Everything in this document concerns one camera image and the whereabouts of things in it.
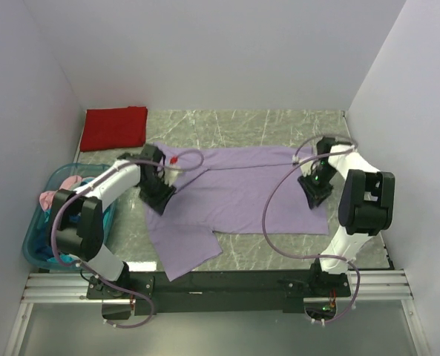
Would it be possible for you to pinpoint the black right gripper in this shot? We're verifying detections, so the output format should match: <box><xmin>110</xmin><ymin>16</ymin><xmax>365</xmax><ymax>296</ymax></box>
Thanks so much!
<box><xmin>298</xmin><ymin>162</ymin><xmax>338</xmax><ymax>209</ymax></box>

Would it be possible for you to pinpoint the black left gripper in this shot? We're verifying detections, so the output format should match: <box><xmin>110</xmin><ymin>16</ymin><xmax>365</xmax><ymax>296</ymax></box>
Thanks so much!
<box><xmin>139</xmin><ymin>173</ymin><xmax>177</xmax><ymax>215</ymax></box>

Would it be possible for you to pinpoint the lavender t shirt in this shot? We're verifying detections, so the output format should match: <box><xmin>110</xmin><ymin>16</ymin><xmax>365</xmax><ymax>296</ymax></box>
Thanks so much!
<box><xmin>145</xmin><ymin>146</ymin><xmax>329</xmax><ymax>280</ymax></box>

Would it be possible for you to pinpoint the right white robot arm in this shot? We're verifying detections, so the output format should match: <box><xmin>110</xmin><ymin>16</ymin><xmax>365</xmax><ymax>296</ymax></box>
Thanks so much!
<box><xmin>298</xmin><ymin>136</ymin><xmax>395</xmax><ymax>296</ymax></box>

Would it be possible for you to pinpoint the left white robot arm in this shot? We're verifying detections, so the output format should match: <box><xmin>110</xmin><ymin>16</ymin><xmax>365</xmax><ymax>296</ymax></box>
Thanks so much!
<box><xmin>47</xmin><ymin>145</ymin><xmax>180</xmax><ymax>298</ymax></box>

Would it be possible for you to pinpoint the folded red t shirt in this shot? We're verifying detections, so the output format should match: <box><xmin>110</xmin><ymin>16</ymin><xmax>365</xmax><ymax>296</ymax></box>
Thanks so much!
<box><xmin>79</xmin><ymin>106</ymin><xmax>148</xmax><ymax>152</ymax></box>

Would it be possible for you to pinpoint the teal plastic laundry basket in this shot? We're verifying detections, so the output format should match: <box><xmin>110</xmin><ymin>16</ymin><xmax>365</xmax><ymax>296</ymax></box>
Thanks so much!
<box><xmin>22</xmin><ymin>163</ymin><xmax>109</xmax><ymax>271</ymax></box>

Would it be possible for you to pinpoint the pink garment in basket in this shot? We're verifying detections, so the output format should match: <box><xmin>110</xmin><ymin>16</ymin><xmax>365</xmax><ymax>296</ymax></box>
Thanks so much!
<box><xmin>39</xmin><ymin>175</ymin><xmax>87</xmax><ymax>212</ymax></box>

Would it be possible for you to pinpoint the navy garment in basket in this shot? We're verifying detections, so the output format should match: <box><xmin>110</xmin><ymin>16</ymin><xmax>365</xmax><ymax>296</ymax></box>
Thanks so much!
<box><xmin>32</xmin><ymin>205</ymin><xmax>114</xmax><ymax>264</ymax></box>

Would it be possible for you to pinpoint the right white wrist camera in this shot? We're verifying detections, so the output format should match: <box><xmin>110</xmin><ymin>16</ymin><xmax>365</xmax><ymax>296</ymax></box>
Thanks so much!
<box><xmin>292</xmin><ymin>154</ymin><xmax>318</xmax><ymax>177</ymax></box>

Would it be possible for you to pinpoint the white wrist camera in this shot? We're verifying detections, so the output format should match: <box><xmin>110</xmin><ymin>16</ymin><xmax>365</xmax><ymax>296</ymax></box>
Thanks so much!
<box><xmin>292</xmin><ymin>154</ymin><xmax>318</xmax><ymax>177</ymax></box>
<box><xmin>164</xmin><ymin>156</ymin><xmax>183</xmax><ymax>186</ymax></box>

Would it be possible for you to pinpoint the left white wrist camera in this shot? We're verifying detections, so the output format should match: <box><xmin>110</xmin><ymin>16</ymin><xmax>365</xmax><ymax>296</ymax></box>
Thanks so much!
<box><xmin>164</xmin><ymin>156</ymin><xmax>183</xmax><ymax>186</ymax></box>

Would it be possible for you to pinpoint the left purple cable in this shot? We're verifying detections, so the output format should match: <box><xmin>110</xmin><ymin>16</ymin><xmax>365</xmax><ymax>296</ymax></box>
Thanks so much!
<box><xmin>50</xmin><ymin>149</ymin><xmax>205</xmax><ymax>330</ymax></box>

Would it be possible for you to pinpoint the aluminium frame rail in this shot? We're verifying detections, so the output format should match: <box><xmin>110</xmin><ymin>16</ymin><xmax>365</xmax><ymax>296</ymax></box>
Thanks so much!
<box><xmin>22</xmin><ymin>270</ymin><xmax>413</xmax><ymax>303</ymax></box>

